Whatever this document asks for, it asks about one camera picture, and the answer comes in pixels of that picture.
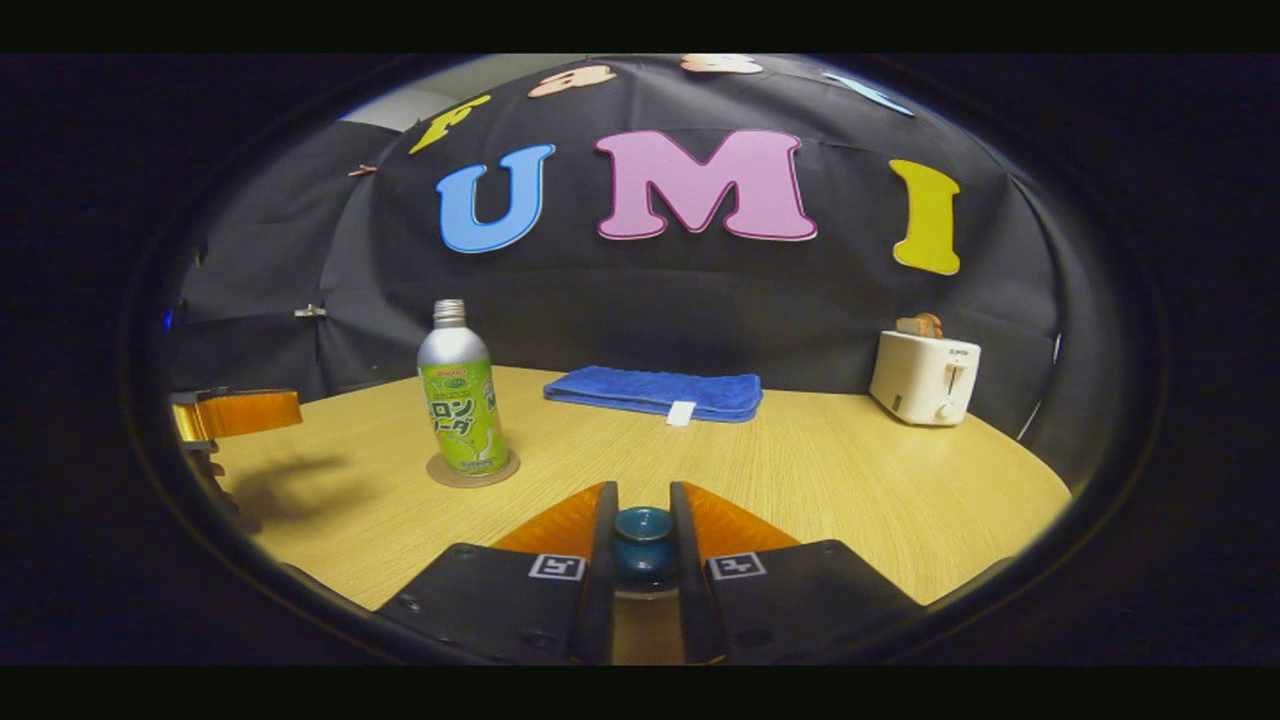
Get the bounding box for white toaster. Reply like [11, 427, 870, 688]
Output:
[868, 330, 982, 428]

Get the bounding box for round brown coaster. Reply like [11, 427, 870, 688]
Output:
[426, 450, 522, 490]

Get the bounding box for silver green water bottle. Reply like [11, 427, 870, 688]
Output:
[417, 299, 511, 478]

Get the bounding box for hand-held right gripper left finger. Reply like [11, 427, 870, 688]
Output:
[375, 481, 621, 666]

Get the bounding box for blue folded towel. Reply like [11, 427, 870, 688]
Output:
[543, 365, 764, 428]

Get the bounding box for teal teacup lid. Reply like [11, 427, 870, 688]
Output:
[612, 506, 678, 592]

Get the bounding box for black backdrop cloth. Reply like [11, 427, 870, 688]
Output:
[165, 55, 1101, 481]

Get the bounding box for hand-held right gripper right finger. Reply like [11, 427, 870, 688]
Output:
[668, 481, 926, 666]

